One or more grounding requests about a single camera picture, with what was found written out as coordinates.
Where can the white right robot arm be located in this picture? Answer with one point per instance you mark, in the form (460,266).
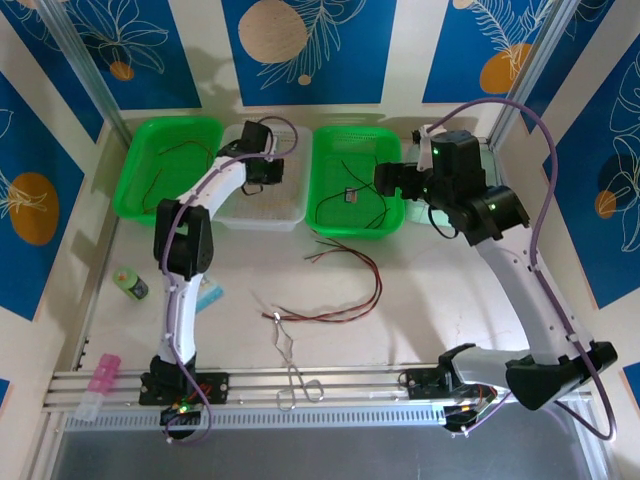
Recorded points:
(520,280)

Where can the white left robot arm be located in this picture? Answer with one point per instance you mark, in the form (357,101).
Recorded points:
(185,325)

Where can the white plastic basket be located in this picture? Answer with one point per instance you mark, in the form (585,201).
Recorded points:
(260,220)

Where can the green basket with barcode sticker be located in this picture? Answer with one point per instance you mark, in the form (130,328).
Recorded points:
(330,150)

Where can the plain green plastic basket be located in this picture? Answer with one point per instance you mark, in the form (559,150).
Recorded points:
(175,190)

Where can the barcode sticker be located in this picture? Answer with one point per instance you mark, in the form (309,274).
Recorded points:
(350,195)

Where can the blue white packet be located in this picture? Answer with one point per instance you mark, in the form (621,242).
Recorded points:
(212,295)

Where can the small green bottle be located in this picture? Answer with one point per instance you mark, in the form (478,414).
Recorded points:
(131,284)

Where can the metal tongs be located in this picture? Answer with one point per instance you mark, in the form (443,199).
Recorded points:
(290,364)

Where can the pink clear tube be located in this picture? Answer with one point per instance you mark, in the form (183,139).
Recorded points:
(107,367)

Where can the aluminium frame post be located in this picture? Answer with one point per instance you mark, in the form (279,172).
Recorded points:
(527,75)
(86,75)

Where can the blue floral wall poster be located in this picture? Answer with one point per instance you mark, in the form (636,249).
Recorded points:
(165,60)
(575,225)
(30,275)
(42,47)
(575,60)
(450,50)
(350,75)
(632,382)

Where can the aluminium side rail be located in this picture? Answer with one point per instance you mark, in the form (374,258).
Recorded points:
(99,250)

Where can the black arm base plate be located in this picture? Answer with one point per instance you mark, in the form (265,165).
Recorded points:
(420,385)
(215,387)

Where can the aluminium front rail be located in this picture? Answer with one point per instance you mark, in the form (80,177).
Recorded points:
(350,387)

